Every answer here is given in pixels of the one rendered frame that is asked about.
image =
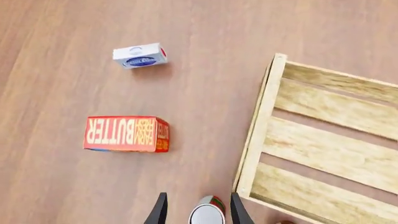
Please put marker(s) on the wooden slat tray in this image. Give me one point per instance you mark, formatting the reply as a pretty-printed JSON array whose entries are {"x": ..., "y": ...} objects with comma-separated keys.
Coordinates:
[{"x": 320, "y": 140}]

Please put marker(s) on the red tomato sauce tin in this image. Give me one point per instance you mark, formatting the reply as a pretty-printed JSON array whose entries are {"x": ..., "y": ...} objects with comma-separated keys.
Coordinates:
[{"x": 207, "y": 212}]

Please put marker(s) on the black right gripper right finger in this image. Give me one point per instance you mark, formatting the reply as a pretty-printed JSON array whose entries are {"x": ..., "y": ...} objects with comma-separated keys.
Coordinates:
[{"x": 238, "y": 210}]

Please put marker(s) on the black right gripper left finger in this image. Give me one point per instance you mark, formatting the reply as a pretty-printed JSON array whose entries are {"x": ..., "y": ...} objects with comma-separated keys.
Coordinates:
[{"x": 159, "y": 211}]

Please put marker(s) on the red butter box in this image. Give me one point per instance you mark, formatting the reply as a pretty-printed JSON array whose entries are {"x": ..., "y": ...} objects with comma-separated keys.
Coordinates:
[{"x": 124, "y": 134}]

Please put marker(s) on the white and blue box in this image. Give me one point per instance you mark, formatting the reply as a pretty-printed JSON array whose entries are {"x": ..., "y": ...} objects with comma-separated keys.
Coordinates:
[{"x": 140, "y": 56}]

